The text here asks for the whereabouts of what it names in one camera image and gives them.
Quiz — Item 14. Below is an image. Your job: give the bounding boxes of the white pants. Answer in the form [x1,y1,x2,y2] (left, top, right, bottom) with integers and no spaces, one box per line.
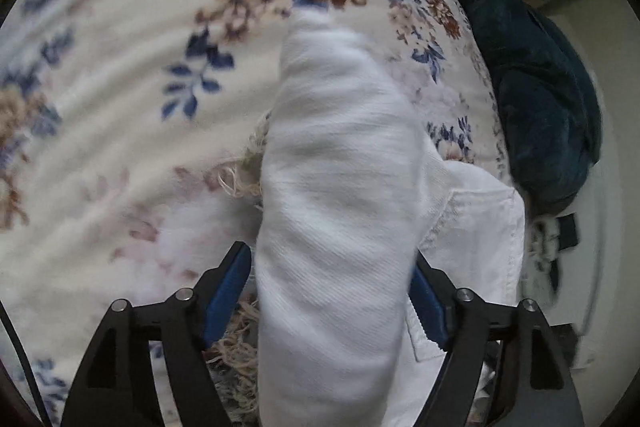
[255,9,525,426]

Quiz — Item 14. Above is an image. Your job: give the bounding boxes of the black electronic device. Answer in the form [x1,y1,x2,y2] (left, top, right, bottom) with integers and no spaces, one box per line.
[551,323,579,369]

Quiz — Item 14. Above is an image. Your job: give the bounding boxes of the blue denim jeans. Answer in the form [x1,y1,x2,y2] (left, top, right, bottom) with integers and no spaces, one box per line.
[204,110,274,427]

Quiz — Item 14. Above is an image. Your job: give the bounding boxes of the pale green garment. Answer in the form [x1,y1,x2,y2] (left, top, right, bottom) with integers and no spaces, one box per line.
[520,217,560,309]

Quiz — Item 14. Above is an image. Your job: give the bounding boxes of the black garment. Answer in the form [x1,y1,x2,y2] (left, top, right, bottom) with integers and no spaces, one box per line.
[548,213,579,297]

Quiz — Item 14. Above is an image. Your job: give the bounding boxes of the dark teal blanket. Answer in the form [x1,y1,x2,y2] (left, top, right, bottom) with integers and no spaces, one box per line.
[458,0,602,215]

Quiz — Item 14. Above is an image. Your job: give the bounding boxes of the floral bed blanket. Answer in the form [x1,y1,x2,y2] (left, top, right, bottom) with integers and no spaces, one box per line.
[1,0,509,423]

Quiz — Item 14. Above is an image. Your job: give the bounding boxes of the black cable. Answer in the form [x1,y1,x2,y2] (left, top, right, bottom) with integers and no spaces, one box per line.
[0,300,51,427]

